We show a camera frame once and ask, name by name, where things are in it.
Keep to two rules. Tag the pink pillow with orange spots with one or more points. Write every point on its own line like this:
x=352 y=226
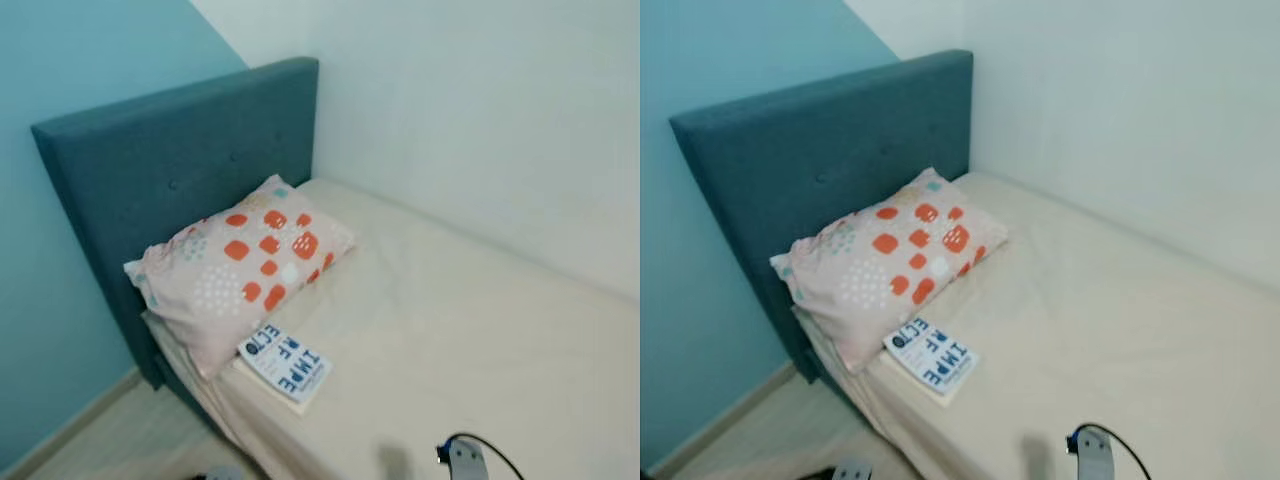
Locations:
x=230 y=270
x=880 y=262

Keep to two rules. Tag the white book with blue letters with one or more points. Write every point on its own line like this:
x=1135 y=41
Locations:
x=930 y=355
x=285 y=362

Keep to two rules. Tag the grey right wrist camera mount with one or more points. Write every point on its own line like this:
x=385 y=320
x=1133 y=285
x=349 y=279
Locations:
x=465 y=462
x=1093 y=455

